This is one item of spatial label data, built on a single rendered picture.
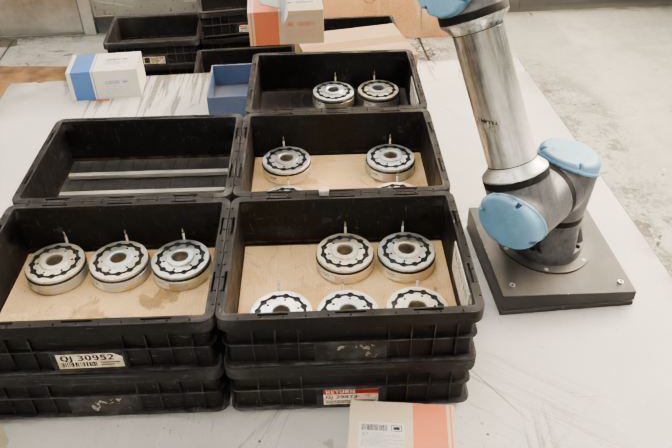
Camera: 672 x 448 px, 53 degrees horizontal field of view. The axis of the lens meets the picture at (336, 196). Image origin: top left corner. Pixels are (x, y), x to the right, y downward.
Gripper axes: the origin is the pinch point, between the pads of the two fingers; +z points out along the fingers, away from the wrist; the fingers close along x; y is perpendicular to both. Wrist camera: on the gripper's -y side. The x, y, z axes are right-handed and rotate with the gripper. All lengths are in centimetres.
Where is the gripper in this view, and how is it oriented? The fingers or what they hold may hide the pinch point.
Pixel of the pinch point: (285, 10)
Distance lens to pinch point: 153.9
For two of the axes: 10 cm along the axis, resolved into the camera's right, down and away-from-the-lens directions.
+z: 0.2, 8.0, 6.0
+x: 0.9, 6.0, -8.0
